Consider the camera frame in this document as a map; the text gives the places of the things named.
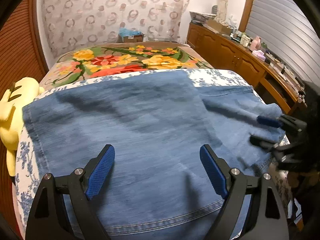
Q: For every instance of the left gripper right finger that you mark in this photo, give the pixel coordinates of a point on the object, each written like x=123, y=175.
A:
x=265, y=217

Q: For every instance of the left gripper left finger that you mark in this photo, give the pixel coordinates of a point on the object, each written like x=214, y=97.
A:
x=48, y=218

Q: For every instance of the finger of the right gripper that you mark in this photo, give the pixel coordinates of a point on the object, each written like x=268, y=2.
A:
x=285, y=122
x=262, y=143

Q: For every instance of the blue denim jeans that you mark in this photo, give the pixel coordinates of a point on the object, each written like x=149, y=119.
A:
x=145, y=142

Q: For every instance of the wooden sideboard cabinet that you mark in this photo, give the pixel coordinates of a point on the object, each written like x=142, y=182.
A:
x=222, y=53

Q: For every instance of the blue floral white bedsheet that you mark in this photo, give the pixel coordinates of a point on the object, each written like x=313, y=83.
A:
x=27, y=169

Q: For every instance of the pink bottle on cabinet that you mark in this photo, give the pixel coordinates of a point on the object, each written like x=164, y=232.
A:
x=255, y=44

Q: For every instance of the grey window shutter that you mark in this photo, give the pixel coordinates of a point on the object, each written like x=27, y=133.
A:
x=287, y=32

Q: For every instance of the yellow Pikachu plush toy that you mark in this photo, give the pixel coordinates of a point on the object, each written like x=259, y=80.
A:
x=18, y=95

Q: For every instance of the stack of papers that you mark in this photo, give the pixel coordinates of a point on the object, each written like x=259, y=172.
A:
x=201, y=18

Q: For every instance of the colourful floral blanket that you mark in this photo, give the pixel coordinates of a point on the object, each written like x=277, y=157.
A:
x=119, y=58

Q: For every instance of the brown louvered wardrobe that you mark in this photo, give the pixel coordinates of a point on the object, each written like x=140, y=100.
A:
x=21, y=56

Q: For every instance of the cardboard box with blue bag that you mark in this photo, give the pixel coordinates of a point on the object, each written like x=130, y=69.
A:
x=129, y=36

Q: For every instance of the patterned sheer curtain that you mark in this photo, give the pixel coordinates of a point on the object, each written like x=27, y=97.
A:
x=73, y=24

